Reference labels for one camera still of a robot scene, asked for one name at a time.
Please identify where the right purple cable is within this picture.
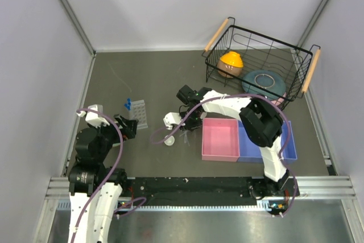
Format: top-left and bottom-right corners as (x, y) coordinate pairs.
(150, 93), (299, 218)

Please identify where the black wire dish basket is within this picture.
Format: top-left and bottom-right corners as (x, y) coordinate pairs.
(202, 17), (321, 109)

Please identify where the pink plate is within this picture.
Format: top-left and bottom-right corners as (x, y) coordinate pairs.
(271, 97), (285, 109)

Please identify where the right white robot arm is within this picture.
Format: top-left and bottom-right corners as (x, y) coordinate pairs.
(164, 85), (289, 195)

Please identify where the dark blue plate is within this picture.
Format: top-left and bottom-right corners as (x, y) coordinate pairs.
(242, 70), (286, 101)

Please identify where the clear test tube rack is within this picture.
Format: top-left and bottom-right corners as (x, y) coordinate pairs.
(129, 100), (148, 130)

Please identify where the orange and brown bowl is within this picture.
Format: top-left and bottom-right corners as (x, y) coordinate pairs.
(217, 51), (243, 79)

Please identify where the pink plastic bin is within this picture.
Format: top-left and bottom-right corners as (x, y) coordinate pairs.
(201, 118), (239, 162)

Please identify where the white crucible cup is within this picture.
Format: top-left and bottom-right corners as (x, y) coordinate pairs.
(164, 136), (175, 146)

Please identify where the aluminium frame rail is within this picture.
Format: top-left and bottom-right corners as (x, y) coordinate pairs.
(42, 176), (356, 212)

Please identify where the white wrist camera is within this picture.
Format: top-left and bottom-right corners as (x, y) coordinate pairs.
(76, 104), (110, 127)
(163, 112), (182, 130)

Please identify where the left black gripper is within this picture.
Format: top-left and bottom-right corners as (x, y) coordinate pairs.
(90, 113), (138, 161)

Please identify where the purple cable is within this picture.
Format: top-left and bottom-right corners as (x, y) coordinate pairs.
(69, 108), (147, 243)
(150, 93), (299, 218)

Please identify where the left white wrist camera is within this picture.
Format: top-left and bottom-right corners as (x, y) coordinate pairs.
(76, 104), (110, 127)

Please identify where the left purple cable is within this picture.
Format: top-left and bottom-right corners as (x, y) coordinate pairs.
(69, 108), (147, 243)

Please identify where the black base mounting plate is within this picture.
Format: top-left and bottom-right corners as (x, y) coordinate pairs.
(129, 177), (268, 207)

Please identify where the blue plastic bin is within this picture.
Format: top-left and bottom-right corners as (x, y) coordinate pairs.
(237, 121), (297, 164)

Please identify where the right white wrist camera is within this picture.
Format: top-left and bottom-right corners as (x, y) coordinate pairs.
(163, 112), (182, 130)

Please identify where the clear plastic pipette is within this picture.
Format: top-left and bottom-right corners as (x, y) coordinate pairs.
(181, 130), (190, 146)

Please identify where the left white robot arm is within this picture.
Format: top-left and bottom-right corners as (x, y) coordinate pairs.
(68, 111), (138, 242)

